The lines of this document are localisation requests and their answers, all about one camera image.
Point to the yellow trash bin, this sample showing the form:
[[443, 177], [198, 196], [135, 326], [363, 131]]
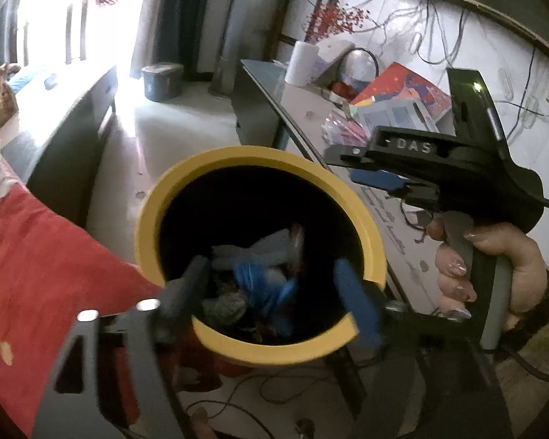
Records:
[[256, 155]]

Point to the white printed paper sheet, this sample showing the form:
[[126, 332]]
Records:
[[398, 116]]

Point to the dark coffee table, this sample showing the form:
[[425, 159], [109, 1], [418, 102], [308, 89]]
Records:
[[73, 146]]

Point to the person's right hand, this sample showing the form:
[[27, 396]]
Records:
[[526, 265]]

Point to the grey lidded storage box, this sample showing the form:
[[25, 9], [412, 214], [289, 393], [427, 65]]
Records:
[[162, 81]]

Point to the red printed blanket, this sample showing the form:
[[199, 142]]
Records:
[[36, 260]]

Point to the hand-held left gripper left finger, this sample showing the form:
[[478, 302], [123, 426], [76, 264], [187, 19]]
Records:
[[190, 279]]

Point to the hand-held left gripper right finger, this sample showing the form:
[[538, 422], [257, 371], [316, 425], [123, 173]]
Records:
[[357, 302]]

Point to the grey crumpled wrapper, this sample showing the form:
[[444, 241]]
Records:
[[224, 311]]

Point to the wooden wall shelf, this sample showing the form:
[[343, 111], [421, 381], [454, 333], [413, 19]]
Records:
[[485, 7]]

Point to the pink packets pile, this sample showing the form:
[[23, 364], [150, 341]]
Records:
[[345, 128]]

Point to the white paper towel roll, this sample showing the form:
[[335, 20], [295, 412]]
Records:
[[302, 64]]

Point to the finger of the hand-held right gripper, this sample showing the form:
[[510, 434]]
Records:
[[347, 155], [375, 179]]

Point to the white tissue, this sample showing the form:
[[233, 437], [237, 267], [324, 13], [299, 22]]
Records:
[[256, 249]]

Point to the blue plastic wrapper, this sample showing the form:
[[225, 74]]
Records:
[[260, 288]]

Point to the dark curtain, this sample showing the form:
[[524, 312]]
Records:
[[178, 9]]

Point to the white box device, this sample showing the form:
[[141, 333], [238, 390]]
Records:
[[334, 52]]

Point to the grey standing air conditioner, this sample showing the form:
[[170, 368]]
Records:
[[256, 9]]

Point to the red berry branch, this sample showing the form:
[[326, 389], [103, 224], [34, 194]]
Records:
[[334, 18]]

